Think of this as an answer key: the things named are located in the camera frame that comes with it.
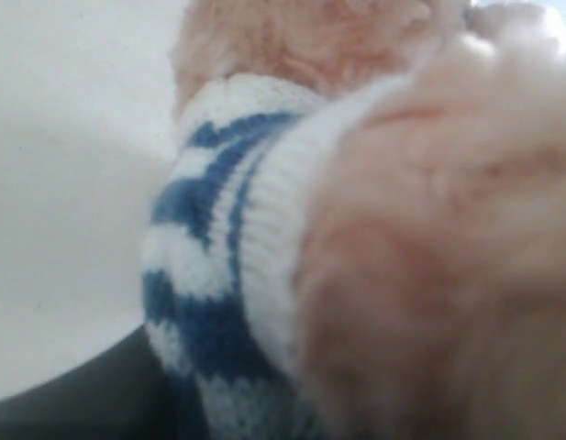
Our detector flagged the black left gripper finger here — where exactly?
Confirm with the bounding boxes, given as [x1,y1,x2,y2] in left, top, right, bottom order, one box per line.
[0,329,207,439]

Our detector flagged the teddy bear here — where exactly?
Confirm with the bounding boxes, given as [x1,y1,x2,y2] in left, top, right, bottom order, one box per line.
[142,1,566,439]

